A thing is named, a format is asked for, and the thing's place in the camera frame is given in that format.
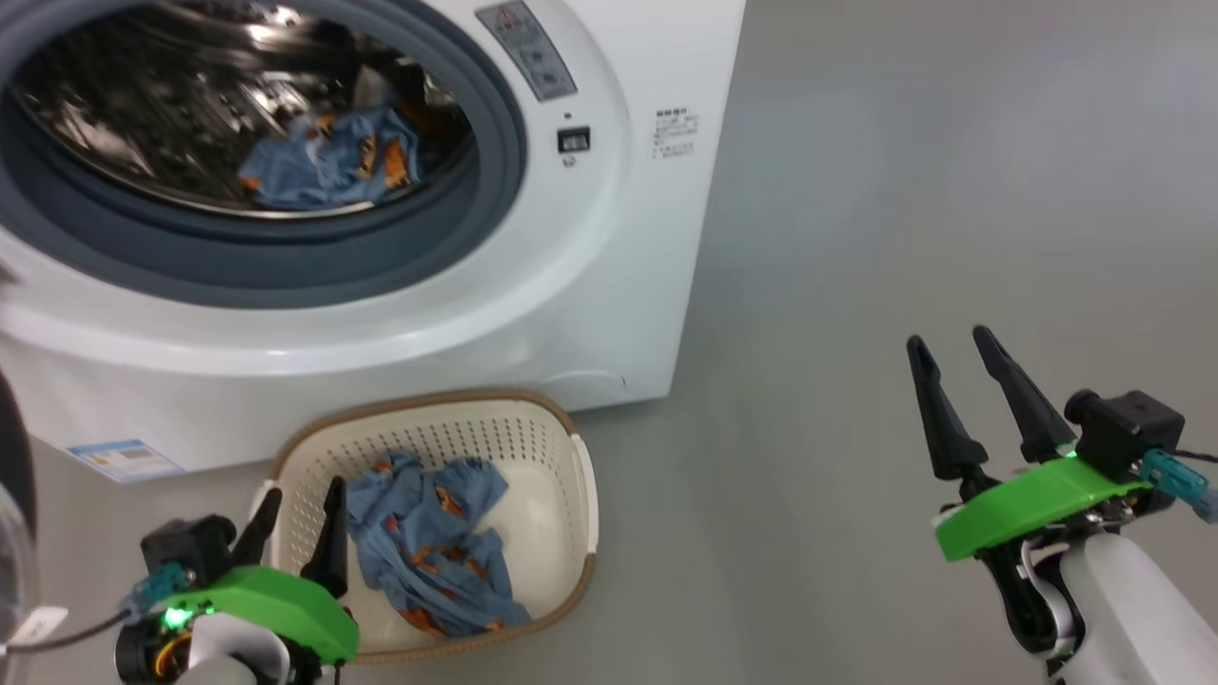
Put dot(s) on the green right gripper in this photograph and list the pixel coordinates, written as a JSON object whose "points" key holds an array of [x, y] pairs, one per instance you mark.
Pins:
{"points": [[1028, 504]]}

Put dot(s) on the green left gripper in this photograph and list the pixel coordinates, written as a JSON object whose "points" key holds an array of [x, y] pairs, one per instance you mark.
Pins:
{"points": [[266, 599]]}

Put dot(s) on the blue garment with orange print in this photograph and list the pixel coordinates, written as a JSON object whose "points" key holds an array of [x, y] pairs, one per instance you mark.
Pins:
{"points": [[314, 171], [419, 542]]}

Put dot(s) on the black round glass washer door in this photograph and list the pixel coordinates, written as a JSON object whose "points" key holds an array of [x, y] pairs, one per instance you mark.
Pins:
{"points": [[14, 447]]}

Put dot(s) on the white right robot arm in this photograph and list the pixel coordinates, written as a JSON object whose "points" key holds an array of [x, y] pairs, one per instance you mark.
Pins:
{"points": [[1132, 609]]}

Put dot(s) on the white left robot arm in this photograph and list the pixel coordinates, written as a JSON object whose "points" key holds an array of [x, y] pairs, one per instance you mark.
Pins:
{"points": [[224, 656]]}

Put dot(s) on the cream perforated laundry basket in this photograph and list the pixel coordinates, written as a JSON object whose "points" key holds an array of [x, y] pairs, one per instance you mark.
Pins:
{"points": [[542, 514]]}

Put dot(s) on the grey rubber door gasket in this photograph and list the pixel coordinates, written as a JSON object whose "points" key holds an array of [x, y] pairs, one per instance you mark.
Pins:
{"points": [[285, 262]]}

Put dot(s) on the white front-load washing machine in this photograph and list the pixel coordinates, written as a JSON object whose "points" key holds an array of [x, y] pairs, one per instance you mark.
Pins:
{"points": [[609, 285]]}

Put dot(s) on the black door lock socket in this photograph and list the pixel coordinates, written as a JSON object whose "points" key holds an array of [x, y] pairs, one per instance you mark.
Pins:
{"points": [[574, 140]]}

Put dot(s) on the blue white energy label sticker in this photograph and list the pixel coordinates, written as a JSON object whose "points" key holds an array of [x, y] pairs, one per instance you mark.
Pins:
{"points": [[124, 461]]}

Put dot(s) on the round white filter cover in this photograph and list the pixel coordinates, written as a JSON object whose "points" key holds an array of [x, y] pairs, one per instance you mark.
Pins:
{"points": [[590, 390]]}

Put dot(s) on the small printed text label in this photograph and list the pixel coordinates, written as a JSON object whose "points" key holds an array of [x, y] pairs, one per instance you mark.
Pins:
{"points": [[676, 133]]}

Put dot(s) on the perforated steel washer drum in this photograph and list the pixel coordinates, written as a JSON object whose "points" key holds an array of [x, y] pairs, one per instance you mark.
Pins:
{"points": [[143, 95]]}

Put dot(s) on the grey warning sticker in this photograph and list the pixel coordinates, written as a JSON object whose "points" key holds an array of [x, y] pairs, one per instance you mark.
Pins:
{"points": [[525, 48]]}

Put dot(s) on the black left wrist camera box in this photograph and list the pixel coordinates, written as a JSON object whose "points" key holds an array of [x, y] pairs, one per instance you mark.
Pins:
{"points": [[186, 547]]}

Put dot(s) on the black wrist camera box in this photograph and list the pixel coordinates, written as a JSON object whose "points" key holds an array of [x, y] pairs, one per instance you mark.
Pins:
{"points": [[186, 547], [1128, 428]]}

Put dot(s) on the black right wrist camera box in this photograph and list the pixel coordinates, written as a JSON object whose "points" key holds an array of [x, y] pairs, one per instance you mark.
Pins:
{"points": [[1128, 428]]}

